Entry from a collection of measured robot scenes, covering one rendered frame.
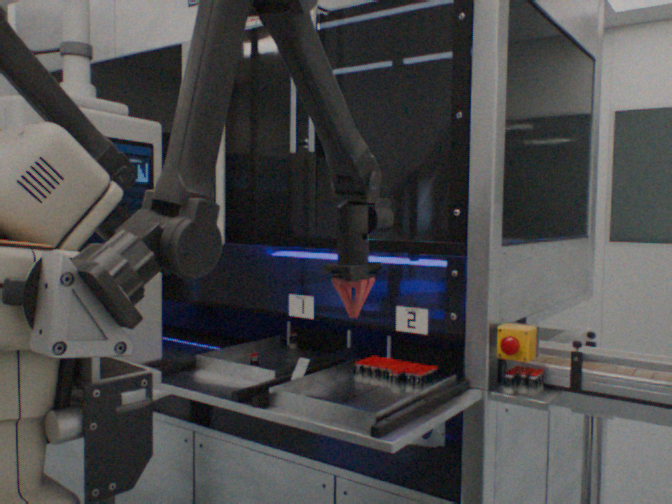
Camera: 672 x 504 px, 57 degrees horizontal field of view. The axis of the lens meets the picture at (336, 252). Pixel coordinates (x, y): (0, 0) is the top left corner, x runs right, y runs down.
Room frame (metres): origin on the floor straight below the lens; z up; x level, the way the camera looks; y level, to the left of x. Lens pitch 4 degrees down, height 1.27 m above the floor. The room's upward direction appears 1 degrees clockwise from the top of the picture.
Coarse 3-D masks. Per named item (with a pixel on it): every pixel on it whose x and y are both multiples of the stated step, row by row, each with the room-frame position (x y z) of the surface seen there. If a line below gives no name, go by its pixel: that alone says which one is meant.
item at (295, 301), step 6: (294, 300) 1.67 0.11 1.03; (300, 300) 1.66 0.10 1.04; (306, 300) 1.65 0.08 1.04; (312, 300) 1.64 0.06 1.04; (294, 306) 1.67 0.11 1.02; (300, 306) 1.66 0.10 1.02; (306, 306) 1.65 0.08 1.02; (312, 306) 1.64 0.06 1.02; (294, 312) 1.67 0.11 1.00; (300, 312) 1.66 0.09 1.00; (306, 312) 1.65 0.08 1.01; (312, 312) 1.64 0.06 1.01; (312, 318) 1.64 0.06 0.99
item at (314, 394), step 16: (336, 368) 1.43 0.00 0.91; (352, 368) 1.48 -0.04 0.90; (288, 384) 1.28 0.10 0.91; (304, 384) 1.33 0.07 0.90; (320, 384) 1.38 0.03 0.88; (336, 384) 1.39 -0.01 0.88; (352, 384) 1.39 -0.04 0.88; (368, 384) 1.39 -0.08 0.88; (448, 384) 1.33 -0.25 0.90; (272, 400) 1.23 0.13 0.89; (288, 400) 1.21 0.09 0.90; (304, 400) 1.18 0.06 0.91; (320, 400) 1.16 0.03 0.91; (336, 400) 1.27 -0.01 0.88; (352, 400) 1.27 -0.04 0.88; (368, 400) 1.27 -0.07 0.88; (384, 400) 1.27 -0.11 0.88; (400, 400) 1.16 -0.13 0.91; (416, 400) 1.21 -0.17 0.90; (320, 416) 1.16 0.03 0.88; (336, 416) 1.14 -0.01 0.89; (352, 416) 1.12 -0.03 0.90; (368, 416) 1.10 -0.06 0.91; (384, 416) 1.11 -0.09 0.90
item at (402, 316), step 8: (400, 312) 1.48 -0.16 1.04; (416, 312) 1.46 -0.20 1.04; (424, 312) 1.45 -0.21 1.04; (400, 320) 1.48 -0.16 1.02; (416, 320) 1.46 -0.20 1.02; (424, 320) 1.45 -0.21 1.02; (400, 328) 1.48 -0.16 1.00; (408, 328) 1.47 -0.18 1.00; (416, 328) 1.46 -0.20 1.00; (424, 328) 1.45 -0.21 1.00
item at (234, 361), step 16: (208, 352) 1.55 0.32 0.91; (224, 352) 1.60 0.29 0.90; (240, 352) 1.65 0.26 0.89; (256, 352) 1.70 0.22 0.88; (272, 352) 1.70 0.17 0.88; (288, 352) 1.71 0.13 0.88; (304, 352) 1.71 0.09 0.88; (320, 352) 1.71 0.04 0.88; (336, 352) 1.57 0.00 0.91; (352, 352) 1.64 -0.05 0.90; (208, 368) 1.50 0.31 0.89; (224, 368) 1.47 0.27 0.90; (240, 368) 1.44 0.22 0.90; (256, 368) 1.41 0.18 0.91; (272, 368) 1.52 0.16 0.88; (288, 368) 1.41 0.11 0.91
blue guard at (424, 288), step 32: (224, 256) 1.83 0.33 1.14; (256, 256) 1.76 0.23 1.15; (288, 256) 1.69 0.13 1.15; (320, 256) 1.63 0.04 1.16; (384, 256) 1.51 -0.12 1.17; (416, 256) 1.46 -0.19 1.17; (448, 256) 1.41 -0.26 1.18; (192, 288) 1.91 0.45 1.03; (224, 288) 1.83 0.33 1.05; (256, 288) 1.76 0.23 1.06; (288, 288) 1.69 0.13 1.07; (320, 288) 1.63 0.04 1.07; (352, 288) 1.57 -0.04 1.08; (384, 288) 1.51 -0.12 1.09; (416, 288) 1.46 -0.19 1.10; (448, 288) 1.41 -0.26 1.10; (352, 320) 1.57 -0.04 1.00; (384, 320) 1.51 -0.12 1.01; (448, 320) 1.41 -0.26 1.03
